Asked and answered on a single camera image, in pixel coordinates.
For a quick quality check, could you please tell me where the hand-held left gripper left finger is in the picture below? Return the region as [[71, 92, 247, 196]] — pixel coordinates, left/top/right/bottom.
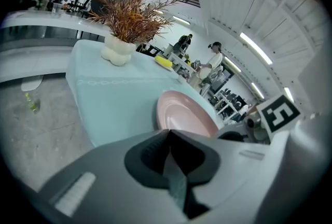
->
[[123, 129, 172, 190]]

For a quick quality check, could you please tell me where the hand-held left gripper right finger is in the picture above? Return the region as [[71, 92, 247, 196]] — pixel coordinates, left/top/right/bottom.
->
[[170, 129, 220, 220]]

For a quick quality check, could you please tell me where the white metal shelf rack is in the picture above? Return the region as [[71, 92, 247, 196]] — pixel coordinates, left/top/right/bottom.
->
[[0, 0, 194, 83]]

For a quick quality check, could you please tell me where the light blue tablecloth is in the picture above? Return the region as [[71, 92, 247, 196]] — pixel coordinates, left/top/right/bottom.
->
[[65, 39, 224, 208]]

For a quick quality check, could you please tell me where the pink plate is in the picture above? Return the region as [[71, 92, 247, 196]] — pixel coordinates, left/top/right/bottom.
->
[[156, 90, 219, 176]]

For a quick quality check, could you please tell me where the white square table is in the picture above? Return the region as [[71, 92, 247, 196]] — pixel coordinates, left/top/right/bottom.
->
[[168, 51, 198, 76]]

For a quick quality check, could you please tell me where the white oval board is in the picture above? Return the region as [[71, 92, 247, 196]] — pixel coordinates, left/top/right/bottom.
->
[[20, 75, 44, 92]]

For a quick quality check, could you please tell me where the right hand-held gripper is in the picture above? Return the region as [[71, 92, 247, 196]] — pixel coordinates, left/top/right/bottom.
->
[[217, 94, 301, 145]]

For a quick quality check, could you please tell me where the brown plant in white vase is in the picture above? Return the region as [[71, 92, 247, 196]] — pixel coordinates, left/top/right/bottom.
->
[[88, 0, 178, 67]]

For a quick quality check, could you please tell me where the green plastic bottle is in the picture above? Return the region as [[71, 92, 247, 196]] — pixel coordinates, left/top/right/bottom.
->
[[24, 92, 40, 113]]

